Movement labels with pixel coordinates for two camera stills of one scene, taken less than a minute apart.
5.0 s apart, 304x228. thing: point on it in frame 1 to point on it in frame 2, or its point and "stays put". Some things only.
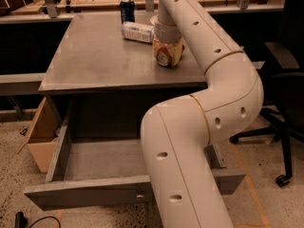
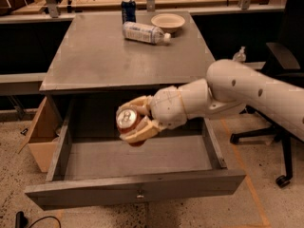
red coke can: (163, 55) to (125, 118)
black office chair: (283, 114) stays put
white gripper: (168, 33) to (167, 106)
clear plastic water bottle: (138, 31) stays put
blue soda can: (127, 9) stays put
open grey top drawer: (97, 159) stays put
